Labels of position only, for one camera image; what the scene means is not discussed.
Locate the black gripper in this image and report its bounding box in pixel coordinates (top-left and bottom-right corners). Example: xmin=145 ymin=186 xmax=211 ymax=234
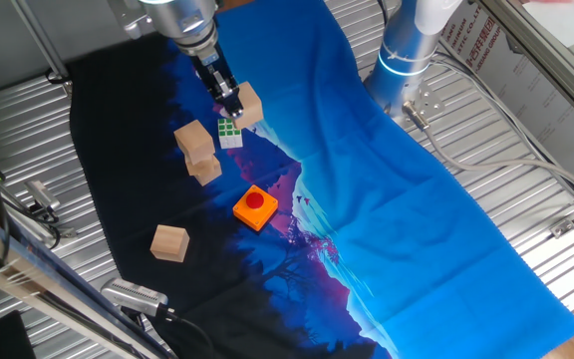
xmin=188 ymin=47 xmax=246 ymax=119

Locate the Rubik's cube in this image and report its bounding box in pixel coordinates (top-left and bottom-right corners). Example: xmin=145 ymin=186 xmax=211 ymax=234
xmin=217 ymin=117 xmax=244 ymax=151

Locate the orange square base block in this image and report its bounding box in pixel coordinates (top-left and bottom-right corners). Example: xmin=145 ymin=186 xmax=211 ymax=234
xmin=232 ymin=183 xmax=280 ymax=232

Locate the grey metal pole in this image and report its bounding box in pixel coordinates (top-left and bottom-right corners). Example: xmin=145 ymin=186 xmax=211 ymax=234
xmin=10 ymin=0 xmax=73 ymax=85

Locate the blue mountain print cloth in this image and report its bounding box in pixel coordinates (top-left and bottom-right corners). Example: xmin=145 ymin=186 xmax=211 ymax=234
xmin=67 ymin=0 xmax=574 ymax=359

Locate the white printed panel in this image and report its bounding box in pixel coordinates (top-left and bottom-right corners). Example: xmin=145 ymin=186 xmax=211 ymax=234
xmin=438 ymin=9 xmax=574 ymax=196

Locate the black flat device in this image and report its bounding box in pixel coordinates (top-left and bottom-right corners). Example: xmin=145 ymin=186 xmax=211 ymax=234
xmin=0 ymin=309 xmax=37 ymax=359

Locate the grey hose with metal connector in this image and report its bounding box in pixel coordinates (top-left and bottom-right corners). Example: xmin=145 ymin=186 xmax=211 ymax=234
xmin=401 ymin=101 xmax=574 ymax=200

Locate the silver depth camera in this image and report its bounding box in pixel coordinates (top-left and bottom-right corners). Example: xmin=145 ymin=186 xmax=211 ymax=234
xmin=100 ymin=277 xmax=170 ymax=318
xmin=24 ymin=179 xmax=63 ymax=213

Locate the silver camera mount bracket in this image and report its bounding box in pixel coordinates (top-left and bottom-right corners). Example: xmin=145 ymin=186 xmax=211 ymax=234
xmin=37 ymin=206 xmax=78 ymax=240

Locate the aluminium frame beam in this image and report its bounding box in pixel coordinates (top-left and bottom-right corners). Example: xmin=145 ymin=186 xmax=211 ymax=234
xmin=475 ymin=0 xmax=574 ymax=134
xmin=0 ymin=201 xmax=178 ymax=359

